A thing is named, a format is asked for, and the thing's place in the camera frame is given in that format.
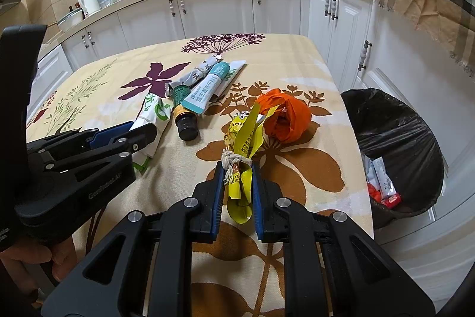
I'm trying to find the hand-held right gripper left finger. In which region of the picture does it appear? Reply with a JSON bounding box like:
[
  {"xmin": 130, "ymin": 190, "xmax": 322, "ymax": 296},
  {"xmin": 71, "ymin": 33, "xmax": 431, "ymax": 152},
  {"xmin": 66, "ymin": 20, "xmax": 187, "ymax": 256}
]
[{"xmin": 44, "ymin": 165, "xmax": 226, "ymax": 317}]

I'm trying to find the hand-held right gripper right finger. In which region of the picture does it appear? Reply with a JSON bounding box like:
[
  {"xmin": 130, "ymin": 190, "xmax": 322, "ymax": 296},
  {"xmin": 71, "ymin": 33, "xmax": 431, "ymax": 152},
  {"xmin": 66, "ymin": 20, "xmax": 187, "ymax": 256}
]
[{"xmin": 253, "ymin": 168, "xmax": 435, "ymax": 317}]

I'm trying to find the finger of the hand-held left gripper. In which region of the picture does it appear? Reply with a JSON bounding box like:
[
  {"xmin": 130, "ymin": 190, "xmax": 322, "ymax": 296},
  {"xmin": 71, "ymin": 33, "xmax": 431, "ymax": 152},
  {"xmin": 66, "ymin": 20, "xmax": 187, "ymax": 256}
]
[
  {"xmin": 47, "ymin": 126, "xmax": 158, "ymax": 175},
  {"xmin": 27, "ymin": 121, "xmax": 134, "ymax": 159}
]

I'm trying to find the white green printed packet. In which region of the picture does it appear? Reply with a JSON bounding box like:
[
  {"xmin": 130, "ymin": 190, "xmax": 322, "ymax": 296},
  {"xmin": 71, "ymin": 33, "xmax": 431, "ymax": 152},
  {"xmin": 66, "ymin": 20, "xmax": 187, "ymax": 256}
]
[{"xmin": 131, "ymin": 92, "xmax": 173, "ymax": 174}]

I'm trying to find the brown bottle green label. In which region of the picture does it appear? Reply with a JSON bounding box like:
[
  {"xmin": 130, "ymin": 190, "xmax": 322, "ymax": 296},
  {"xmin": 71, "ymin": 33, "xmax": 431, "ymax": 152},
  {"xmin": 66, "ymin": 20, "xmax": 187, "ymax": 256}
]
[{"xmin": 172, "ymin": 84, "xmax": 200, "ymax": 142}]

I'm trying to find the yellow wrapper bundle with string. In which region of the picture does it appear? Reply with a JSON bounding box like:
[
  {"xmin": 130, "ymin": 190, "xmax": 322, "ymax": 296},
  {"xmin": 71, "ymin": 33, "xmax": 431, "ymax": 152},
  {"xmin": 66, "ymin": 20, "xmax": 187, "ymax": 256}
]
[{"xmin": 221, "ymin": 105, "xmax": 276, "ymax": 225}]

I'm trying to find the silver wrapper with string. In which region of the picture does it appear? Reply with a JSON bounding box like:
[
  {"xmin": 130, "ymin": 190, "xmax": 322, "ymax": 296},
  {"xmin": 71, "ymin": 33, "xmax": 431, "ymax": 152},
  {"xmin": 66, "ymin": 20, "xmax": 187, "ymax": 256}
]
[{"xmin": 168, "ymin": 55, "xmax": 224, "ymax": 95}]

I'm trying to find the white teal tube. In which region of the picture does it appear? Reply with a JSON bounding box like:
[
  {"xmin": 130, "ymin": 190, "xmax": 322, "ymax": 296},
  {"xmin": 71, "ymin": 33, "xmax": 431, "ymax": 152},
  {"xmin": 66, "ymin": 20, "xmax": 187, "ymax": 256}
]
[{"xmin": 181, "ymin": 61, "xmax": 231, "ymax": 116}]

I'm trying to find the orange plastic bag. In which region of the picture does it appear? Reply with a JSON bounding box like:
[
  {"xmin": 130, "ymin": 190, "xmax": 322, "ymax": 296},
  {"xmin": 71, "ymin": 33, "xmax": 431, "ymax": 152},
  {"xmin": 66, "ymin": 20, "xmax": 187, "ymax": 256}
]
[{"xmin": 256, "ymin": 88, "xmax": 313, "ymax": 144}]

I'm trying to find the white tube green print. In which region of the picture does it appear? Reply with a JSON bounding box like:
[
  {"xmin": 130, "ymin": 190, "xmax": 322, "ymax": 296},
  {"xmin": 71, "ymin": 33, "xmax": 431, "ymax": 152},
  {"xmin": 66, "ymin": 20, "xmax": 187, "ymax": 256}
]
[{"xmin": 211, "ymin": 59, "xmax": 248, "ymax": 99}]

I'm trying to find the red plastic bag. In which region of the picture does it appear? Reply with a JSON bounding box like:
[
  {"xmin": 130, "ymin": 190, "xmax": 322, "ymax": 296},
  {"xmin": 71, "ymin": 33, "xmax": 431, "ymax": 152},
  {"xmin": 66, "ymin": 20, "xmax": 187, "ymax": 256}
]
[{"xmin": 367, "ymin": 183, "xmax": 384, "ymax": 203}]

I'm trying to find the bin with black bag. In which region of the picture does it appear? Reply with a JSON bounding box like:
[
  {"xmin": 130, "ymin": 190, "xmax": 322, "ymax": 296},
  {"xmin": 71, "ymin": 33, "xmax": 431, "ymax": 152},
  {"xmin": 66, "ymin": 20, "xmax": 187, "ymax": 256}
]
[{"xmin": 339, "ymin": 88, "xmax": 446, "ymax": 222}]

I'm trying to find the person's left hand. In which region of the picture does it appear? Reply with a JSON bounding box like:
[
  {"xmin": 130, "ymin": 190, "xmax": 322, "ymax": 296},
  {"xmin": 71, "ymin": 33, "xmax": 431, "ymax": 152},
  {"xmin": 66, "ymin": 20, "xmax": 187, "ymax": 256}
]
[{"xmin": 0, "ymin": 237, "xmax": 78, "ymax": 282}]

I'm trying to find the white pot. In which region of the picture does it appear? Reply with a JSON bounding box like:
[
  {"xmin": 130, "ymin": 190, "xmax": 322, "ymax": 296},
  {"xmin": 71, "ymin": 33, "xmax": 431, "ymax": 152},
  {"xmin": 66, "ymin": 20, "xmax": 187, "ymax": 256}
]
[{"xmin": 56, "ymin": 7, "xmax": 84, "ymax": 33}]

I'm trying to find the white electric kettle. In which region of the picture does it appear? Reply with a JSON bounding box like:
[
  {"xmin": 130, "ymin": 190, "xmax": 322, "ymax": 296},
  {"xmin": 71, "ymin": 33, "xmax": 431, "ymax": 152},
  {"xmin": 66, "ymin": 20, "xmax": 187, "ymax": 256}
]
[{"xmin": 77, "ymin": 0, "xmax": 101, "ymax": 16}]

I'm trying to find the floral tablecloth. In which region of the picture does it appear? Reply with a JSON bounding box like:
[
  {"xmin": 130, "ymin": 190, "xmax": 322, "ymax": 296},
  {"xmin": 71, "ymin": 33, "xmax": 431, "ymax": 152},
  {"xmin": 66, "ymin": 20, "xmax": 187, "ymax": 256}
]
[{"xmin": 26, "ymin": 33, "xmax": 375, "ymax": 317}]

